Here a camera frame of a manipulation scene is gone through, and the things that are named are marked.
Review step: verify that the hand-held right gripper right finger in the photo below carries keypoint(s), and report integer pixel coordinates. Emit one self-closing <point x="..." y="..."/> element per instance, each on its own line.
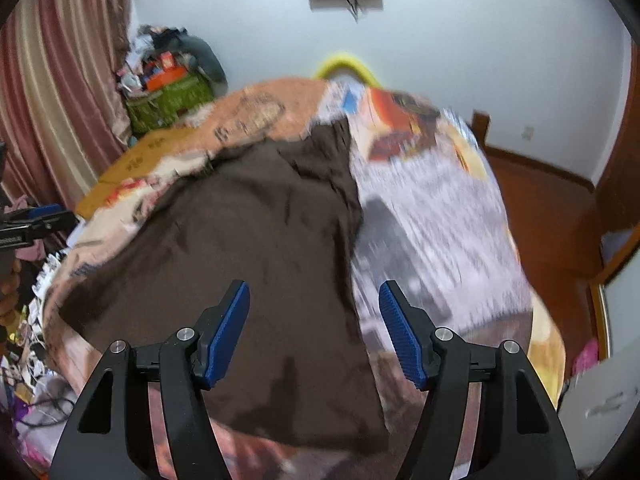
<point x="400" y="335"/>

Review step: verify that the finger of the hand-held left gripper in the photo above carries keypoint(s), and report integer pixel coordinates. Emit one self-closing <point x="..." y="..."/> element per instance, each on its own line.
<point x="45" y="224"/>
<point x="44" y="211"/>

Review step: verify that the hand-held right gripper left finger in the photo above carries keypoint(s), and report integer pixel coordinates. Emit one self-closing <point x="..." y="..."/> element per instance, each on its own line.
<point x="227" y="335"/>

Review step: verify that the brown shorts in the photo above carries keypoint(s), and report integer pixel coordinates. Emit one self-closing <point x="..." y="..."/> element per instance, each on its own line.
<point x="250" y="235"/>

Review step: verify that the person's left hand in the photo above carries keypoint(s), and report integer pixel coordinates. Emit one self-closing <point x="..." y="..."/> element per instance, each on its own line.
<point x="7" y="287"/>

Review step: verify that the printed blanket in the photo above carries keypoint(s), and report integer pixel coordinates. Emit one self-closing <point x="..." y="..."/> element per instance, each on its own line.
<point x="425" y="220"/>

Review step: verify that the wooden lap desk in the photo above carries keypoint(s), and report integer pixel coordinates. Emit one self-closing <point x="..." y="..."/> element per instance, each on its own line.
<point x="150" y="145"/>

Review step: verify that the pink and beige striped curtain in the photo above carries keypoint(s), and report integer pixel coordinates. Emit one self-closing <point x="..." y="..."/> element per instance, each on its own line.
<point x="50" y="85"/>

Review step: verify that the orange box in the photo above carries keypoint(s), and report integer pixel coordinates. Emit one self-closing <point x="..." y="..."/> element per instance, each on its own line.
<point x="165" y="79"/>

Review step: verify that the pink cloth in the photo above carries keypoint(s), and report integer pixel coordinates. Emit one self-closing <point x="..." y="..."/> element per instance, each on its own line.
<point x="587" y="357"/>

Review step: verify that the pile of clutter on box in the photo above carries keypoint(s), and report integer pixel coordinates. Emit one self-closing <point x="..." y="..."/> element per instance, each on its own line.
<point x="150" y="50"/>

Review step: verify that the white panel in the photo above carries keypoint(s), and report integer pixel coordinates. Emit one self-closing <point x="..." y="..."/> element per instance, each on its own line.
<point x="610" y="385"/>

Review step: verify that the grey plush toy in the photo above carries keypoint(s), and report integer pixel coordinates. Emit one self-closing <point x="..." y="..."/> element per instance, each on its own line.
<point x="207" y="57"/>

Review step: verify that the yellow foam tube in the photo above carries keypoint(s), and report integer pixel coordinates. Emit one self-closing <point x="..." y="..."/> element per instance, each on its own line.
<point x="345" y="60"/>

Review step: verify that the wooden bed post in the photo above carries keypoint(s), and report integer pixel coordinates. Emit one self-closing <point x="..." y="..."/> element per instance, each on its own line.
<point x="481" y="130"/>

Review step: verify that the white wall socket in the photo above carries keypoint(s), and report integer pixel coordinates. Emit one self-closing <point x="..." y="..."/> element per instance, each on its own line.
<point x="527" y="133"/>

